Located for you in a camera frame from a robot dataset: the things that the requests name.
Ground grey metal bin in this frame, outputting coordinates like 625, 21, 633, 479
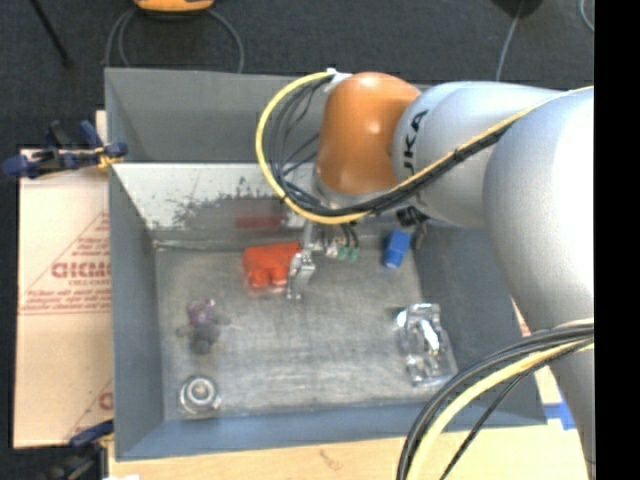
103, 67, 549, 462

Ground brown cardboard board, red print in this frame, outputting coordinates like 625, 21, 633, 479
12, 110, 115, 450

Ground purple and grey toy animal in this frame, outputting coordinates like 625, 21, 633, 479
175, 297, 232, 356

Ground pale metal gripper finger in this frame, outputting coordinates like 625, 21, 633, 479
284, 252, 304, 302
300, 250, 317, 290

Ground clear glass round lid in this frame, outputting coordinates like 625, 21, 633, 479
178, 374, 223, 417

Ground clear plastic packet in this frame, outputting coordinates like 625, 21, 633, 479
392, 302, 459, 388

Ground blue block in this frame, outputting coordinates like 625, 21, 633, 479
381, 228, 413, 270

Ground orange-red toy block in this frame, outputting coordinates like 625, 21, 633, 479
241, 241, 302, 290

